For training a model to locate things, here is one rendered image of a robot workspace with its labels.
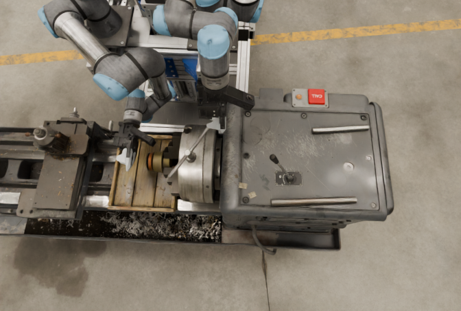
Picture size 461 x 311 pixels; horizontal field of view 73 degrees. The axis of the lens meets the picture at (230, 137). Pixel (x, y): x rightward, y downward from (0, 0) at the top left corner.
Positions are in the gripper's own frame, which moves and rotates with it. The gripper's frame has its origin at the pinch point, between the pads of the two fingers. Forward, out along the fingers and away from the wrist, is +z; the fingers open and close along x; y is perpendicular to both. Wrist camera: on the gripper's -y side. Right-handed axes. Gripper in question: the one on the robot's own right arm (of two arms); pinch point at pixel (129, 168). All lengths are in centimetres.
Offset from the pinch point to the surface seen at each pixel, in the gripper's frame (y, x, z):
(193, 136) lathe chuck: -27.6, 13.8, -9.5
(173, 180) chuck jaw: -19.1, 2.5, 5.1
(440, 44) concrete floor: -213, -110, -147
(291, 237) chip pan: -73, -56, 21
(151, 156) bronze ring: -9.4, 3.4, -4.1
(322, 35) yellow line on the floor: -112, -108, -154
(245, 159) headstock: -47, 16, 0
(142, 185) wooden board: 0.2, -19.7, 3.1
